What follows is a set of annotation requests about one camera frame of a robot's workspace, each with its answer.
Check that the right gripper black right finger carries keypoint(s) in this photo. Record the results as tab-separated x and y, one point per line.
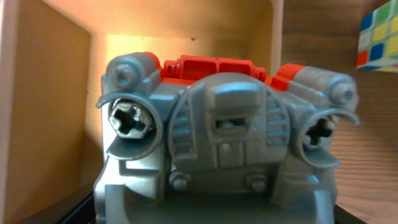
344	217

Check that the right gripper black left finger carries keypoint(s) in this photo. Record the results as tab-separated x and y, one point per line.
77	208

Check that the red grey toy truck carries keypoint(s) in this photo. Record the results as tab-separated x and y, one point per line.
217	140

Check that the white cardboard box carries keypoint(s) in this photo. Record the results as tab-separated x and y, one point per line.
53	54

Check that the colourful puzzle cube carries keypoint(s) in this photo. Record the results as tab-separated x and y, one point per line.
377	44

